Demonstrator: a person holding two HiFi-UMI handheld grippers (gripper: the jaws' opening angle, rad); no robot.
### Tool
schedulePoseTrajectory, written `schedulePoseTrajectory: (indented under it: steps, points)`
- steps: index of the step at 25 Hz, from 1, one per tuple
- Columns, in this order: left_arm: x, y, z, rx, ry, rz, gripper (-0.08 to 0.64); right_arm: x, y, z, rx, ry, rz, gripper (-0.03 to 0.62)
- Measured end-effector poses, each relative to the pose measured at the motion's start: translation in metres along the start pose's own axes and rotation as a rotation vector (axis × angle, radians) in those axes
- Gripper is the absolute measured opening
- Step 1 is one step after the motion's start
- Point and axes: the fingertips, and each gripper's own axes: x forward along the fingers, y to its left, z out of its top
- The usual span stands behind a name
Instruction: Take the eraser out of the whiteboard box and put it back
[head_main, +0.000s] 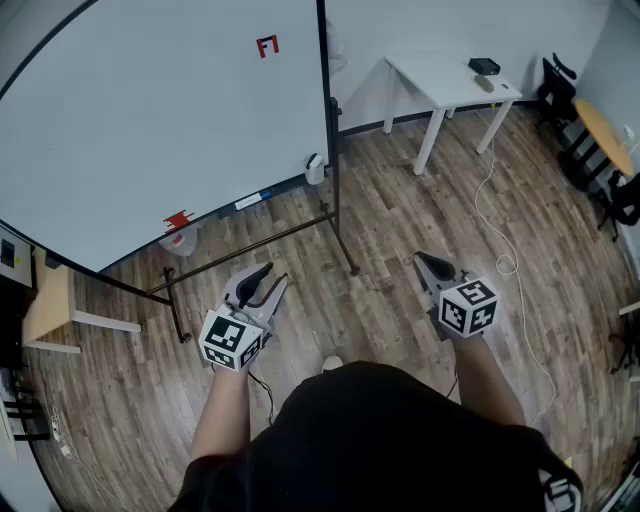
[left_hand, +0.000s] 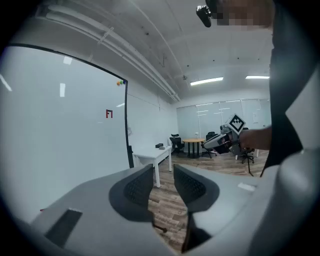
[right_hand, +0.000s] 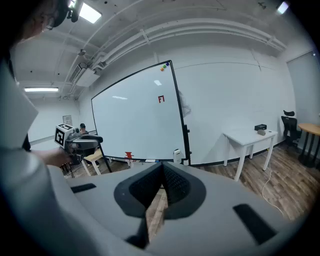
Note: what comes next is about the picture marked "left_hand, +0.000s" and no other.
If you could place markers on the black head camera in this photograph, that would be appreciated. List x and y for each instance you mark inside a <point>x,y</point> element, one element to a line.
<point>204,13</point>

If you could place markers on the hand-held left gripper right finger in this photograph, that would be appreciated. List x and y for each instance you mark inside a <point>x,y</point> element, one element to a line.
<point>197,192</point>

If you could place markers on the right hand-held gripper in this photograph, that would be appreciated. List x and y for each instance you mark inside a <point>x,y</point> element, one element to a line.
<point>235,123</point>

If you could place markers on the long ceiling light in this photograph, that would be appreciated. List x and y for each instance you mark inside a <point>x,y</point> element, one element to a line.
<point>207,81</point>
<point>257,77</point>

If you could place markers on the person's right forearm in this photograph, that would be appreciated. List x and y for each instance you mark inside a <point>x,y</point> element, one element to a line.
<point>257,138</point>

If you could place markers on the person's black shirt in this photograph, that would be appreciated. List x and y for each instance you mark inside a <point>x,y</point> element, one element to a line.
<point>287,75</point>

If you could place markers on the person's head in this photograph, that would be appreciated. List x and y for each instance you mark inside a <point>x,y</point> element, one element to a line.
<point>245,13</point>

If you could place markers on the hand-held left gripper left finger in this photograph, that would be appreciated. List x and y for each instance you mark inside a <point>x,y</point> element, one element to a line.
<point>130,195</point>

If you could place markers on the frosted glass partition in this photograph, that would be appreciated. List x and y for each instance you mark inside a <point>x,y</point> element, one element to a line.
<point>212,117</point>

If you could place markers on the white hanging cloth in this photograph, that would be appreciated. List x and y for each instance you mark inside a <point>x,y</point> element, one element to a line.
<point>129,130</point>

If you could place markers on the white ceiling pipes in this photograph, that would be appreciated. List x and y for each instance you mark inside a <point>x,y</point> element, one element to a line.
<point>125,47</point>

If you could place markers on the small black case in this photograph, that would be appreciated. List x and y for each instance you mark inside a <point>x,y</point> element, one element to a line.
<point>159,145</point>

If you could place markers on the round wooden table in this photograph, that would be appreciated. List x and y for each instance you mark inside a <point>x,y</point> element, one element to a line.
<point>193,140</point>

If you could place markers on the large whiteboard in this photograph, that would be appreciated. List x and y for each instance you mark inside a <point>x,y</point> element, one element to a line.
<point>62,125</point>

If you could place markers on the black office chair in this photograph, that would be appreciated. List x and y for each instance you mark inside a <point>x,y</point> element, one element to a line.
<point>177,143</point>
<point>209,145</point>
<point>246,155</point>

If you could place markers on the white rectangular table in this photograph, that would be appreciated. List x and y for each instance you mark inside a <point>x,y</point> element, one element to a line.
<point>152,153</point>

